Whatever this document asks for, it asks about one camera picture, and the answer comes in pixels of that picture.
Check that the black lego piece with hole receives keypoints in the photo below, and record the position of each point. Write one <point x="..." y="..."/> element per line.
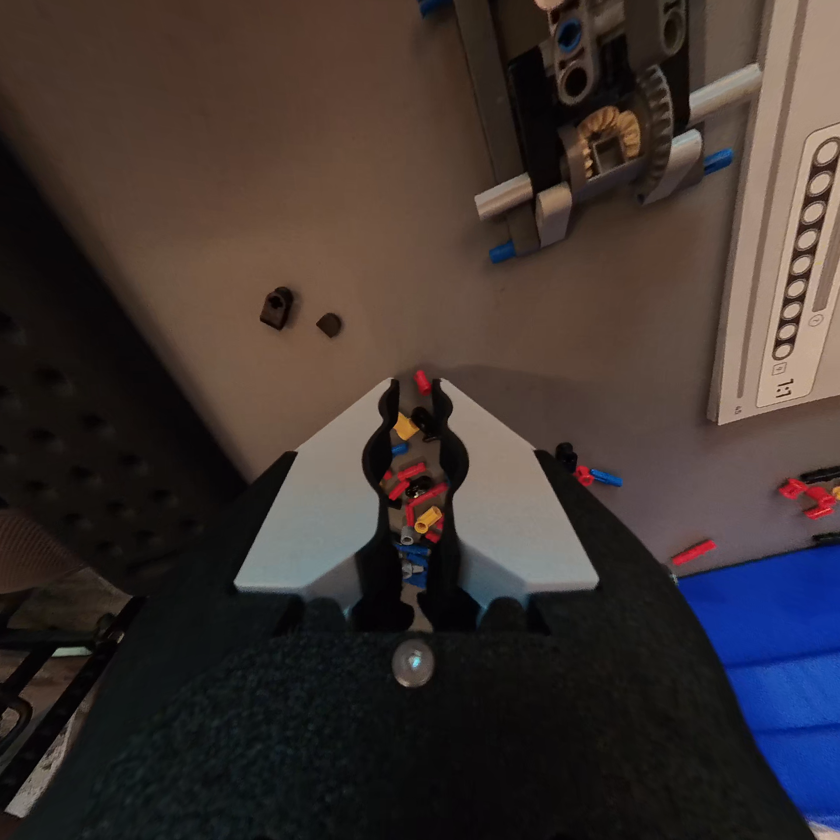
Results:
<point x="275" y="312"/>

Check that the small black lego piece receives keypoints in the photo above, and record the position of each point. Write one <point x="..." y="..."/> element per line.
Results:
<point x="329" y="325"/>

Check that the red lego pin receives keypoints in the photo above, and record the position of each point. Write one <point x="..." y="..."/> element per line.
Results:
<point x="423" y="382"/>

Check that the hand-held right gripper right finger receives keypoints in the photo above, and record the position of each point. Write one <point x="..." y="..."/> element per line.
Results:
<point x="518" y="518"/>

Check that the partly built lego chassis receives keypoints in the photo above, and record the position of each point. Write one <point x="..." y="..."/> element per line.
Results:
<point x="590" y="151"/>

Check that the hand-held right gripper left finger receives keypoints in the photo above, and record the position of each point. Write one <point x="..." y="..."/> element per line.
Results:
<point x="315" y="518"/>

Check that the black perforated panel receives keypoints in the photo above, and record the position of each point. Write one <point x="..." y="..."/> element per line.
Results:
<point x="85" y="407"/>

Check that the blue plastic bin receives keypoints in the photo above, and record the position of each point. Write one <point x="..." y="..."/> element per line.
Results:
<point x="774" y="656"/>

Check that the open instruction booklet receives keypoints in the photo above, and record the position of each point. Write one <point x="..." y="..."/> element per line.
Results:
<point x="768" y="229"/>

